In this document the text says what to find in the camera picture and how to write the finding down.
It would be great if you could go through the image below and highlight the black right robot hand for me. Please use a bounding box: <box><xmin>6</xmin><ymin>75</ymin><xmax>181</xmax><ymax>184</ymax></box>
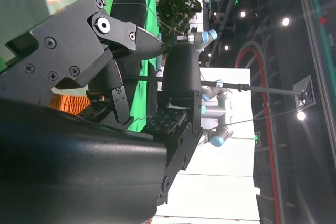
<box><xmin>0</xmin><ymin>0</ymin><xmax>203</xmax><ymax>224</ymax></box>

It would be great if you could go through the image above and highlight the grey-green ribbed bowl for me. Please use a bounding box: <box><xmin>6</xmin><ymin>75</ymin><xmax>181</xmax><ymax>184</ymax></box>
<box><xmin>0</xmin><ymin>0</ymin><xmax>64</xmax><ymax>61</ymax></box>

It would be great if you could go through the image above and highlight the orange wicker basket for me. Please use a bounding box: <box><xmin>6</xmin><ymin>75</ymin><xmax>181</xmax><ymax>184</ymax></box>
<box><xmin>49</xmin><ymin>93</ymin><xmax>92</xmax><ymax>116</ymax></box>

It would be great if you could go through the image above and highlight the green leafy plant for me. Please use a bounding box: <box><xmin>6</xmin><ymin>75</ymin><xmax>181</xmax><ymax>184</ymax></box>
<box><xmin>157</xmin><ymin>0</ymin><xmax>203</xmax><ymax>49</ymax></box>

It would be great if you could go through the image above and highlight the black tripod pole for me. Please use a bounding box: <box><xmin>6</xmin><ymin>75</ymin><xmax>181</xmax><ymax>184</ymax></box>
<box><xmin>122</xmin><ymin>74</ymin><xmax>308</xmax><ymax>98</ymax></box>

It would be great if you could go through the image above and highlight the square ceiling air vent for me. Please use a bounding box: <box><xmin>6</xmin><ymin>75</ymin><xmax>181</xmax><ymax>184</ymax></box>
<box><xmin>292</xmin><ymin>75</ymin><xmax>316</xmax><ymax>108</ymax></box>

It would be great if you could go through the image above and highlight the red cable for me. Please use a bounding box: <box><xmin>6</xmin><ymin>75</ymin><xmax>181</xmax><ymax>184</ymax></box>
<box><xmin>234</xmin><ymin>40</ymin><xmax>284</xmax><ymax>224</ymax></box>

